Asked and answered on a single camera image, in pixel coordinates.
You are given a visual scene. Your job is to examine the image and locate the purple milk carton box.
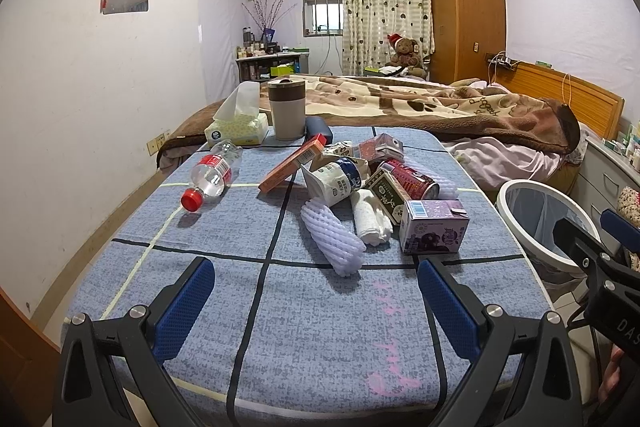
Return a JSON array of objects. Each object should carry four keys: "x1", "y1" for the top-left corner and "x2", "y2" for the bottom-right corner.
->
[{"x1": 399, "y1": 199, "x2": 470, "y2": 255}]

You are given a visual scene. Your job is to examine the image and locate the red drink can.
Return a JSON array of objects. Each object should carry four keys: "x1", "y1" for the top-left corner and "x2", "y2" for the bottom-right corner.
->
[{"x1": 380, "y1": 158, "x2": 439, "y2": 200}]

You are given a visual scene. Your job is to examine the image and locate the green white tea box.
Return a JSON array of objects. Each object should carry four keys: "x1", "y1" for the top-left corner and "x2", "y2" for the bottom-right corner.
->
[{"x1": 364, "y1": 168, "x2": 410, "y2": 225}]

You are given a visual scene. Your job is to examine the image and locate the clear water bottle red cap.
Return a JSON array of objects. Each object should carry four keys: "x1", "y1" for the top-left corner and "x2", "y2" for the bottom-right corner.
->
[{"x1": 180, "y1": 140, "x2": 243, "y2": 212}]

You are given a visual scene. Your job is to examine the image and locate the white foam fruit net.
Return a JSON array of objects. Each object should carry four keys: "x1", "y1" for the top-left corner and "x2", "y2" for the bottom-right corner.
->
[{"x1": 300, "y1": 198, "x2": 367, "y2": 277}]

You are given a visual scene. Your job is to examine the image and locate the orange red box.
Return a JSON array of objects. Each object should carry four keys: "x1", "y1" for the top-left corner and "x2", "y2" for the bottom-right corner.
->
[{"x1": 258, "y1": 134, "x2": 326, "y2": 193}]

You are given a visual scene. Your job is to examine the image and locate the white towel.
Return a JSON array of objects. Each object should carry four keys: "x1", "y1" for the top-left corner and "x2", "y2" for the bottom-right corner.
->
[{"x1": 349, "y1": 188, "x2": 393, "y2": 247}]

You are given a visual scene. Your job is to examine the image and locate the white trash bin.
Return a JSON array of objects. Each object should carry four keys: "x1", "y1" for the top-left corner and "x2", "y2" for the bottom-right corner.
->
[{"x1": 496, "y1": 180, "x2": 600, "y2": 294}]

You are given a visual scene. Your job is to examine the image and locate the right hand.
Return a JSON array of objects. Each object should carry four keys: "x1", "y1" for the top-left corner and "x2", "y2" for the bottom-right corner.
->
[{"x1": 598, "y1": 345, "x2": 624, "y2": 404}]

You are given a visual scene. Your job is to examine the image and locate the floral quilted clothes pile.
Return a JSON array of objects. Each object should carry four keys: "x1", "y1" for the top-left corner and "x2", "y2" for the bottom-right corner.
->
[{"x1": 617, "y1": 186, "x2": 640, "y2": 272}]

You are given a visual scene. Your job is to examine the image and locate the grey drawer nightstand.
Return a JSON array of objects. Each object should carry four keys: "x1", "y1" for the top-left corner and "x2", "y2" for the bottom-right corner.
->
[{"x1": 570, "y1": 138, "x2": 639, "y2": 228}]

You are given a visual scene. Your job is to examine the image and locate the bottles on nightstand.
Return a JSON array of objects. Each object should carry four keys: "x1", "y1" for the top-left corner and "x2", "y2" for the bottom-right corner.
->
[{"x1": 602, "y1": 121, "x2": 639, "y2": 171}]

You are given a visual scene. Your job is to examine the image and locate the wooden bed headboard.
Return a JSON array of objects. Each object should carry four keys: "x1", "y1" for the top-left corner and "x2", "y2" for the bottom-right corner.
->
[{"x1": 494, "y1": 62, "x2": 625, "y2": 139}]

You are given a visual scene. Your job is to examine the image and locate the pink bed sheet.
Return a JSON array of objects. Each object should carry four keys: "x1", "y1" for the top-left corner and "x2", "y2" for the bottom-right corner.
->
[{"x1": 442, "y1": 136, "x2": 563, "y2": 191}]

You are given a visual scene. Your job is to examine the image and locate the brown bear pattern blanket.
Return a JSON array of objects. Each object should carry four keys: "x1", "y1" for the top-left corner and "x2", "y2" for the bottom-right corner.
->
[{"x1": 156, "y1": 74, "x2": 582, "y2": 168}]

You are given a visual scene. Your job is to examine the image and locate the wooden wardrobe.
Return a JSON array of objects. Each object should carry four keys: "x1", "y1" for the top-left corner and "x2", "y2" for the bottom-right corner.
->
[{"x1": 430, "y1": 0, "x2": 506, "y2": 84}]

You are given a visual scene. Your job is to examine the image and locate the blue checked table cloth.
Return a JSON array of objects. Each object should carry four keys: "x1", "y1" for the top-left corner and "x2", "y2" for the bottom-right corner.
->
[{"x1": 62, "y1": 124, "x2": 554, "y2": 415}]

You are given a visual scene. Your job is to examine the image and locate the teddy bear red hat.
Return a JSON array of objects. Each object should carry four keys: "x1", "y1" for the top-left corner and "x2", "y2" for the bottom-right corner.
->
[{"x1": 387, "y1": 34, "x2": 427, "y2": 80}]

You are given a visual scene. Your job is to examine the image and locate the tissue pack yellow green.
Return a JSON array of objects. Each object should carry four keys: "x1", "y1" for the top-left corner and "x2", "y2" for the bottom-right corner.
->
[{"x1": 204, "y1": 81, "x2": 269, "y2": 147}]

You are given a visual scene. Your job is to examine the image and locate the dark blue glasses case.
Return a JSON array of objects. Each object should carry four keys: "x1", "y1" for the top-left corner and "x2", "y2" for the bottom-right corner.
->
[{"x1": 305, "y1": 116, "x2": 333, "y2": 145}]

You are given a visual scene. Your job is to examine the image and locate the patterned curtain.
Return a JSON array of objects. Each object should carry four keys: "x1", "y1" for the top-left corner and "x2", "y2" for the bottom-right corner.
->
[{"x1": 342, "y1": 0, "x2": 435, "y2": 76}]

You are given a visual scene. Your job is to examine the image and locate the beige brown tumbler cup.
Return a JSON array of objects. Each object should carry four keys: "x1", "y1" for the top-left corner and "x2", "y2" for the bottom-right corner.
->
[{"x1": 268, "y1": 78, "x2": 306, "y2": 141}]

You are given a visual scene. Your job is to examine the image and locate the cluttered side desk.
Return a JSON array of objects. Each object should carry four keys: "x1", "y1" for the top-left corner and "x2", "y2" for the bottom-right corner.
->
[{"x1": 235, "y1": 49, "x2": 309, "y2": 82}]

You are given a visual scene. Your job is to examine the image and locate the window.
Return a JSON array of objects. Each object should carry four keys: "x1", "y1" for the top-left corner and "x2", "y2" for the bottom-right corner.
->
[{"x1": 303, "y1": 0, "x2": 344, "y2": 37}]

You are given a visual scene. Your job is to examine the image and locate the vase with purple branches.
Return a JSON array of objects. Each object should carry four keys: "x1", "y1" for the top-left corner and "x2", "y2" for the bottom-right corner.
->
[{"x1": 243, "y1": 0, "x2": 297, "y2": 44}]

